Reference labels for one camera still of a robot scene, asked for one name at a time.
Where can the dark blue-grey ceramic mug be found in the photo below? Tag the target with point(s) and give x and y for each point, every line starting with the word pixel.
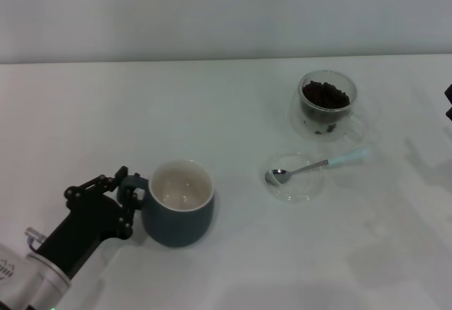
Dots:
pixel 176 225

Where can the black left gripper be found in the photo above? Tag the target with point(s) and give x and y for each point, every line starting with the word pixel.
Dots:
pixel 88 221

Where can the clear double-wall glass cup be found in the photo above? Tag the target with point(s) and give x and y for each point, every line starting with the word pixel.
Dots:
pixel 300 123

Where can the coffee bean pile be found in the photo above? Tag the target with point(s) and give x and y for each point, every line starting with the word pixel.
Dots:
pixel 325 94

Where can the clear glass saucer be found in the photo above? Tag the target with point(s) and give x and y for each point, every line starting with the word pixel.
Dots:
pixel 300 190

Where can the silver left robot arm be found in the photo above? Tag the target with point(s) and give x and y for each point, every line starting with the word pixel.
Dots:
pixel 31 281

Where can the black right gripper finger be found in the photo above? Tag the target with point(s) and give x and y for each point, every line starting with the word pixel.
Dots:
pixel 450 113
pixel 449 94

